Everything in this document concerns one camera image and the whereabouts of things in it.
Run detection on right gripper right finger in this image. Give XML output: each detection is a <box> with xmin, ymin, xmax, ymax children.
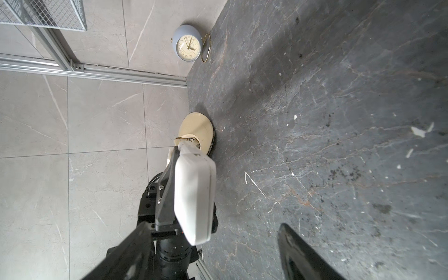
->
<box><xmin>277</xmin><ymin>223</ymin><xmax>344</xmax><ymax>280</ymax></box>

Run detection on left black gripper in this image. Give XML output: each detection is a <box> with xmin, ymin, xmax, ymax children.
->
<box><xmin>137</xmin><ymin>146</ymin><xmax>219</xmax><ymax>238</ymax></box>

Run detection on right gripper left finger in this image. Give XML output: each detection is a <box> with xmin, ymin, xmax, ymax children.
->
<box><xmin>84</xmin><ymin>222</ymin><xmax>154</xmax><ymax>280</ymax></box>

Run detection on white remote control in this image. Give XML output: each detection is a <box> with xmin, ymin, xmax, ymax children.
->
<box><xmin>174</xmin><ymin>141</ymin><xmax>217</xmax><ymax>246</ymax></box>

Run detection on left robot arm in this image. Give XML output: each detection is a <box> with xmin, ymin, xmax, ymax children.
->
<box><xmin>85</xmin><ymin>142</ymin><xmax>218</xmax><ymax>280</ymax></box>

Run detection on small metal allen key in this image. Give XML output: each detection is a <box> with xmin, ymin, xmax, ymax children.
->
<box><xmin>245</xmin><ymin>171</ymin><xmax>267</xmax><ymax>198</ymax></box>

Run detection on beige cap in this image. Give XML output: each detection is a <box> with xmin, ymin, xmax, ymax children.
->
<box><xmin>174</xmin><ymin>112</ymin><xmax>215</xmax><ymax>155</ymax></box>

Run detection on small round grey clock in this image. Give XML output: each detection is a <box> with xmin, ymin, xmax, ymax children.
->
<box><xmin>171</xmin><ymin>24</ymin><xmax>212</xmax><ymax>63</ymax></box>

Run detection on white wire mesh basket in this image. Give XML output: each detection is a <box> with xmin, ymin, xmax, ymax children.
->
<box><xmin>1</xmin><ymin>0</ymin><xmax>88</xmax><ymax>32</ymax></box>

